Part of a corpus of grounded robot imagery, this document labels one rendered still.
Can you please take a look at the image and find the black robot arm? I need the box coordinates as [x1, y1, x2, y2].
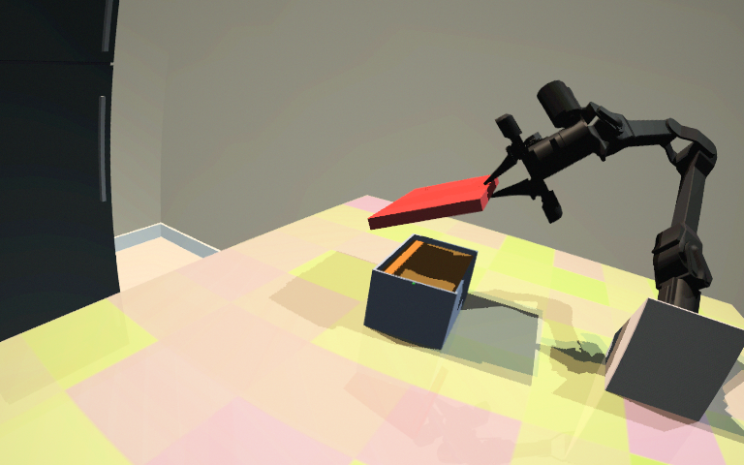
[537, 80, 717, 314]

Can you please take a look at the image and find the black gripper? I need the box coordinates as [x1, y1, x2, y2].
[483, 113, 574, 224]

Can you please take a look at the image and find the red rectangular lid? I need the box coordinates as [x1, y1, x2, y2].
[367, 175, 499, 231]

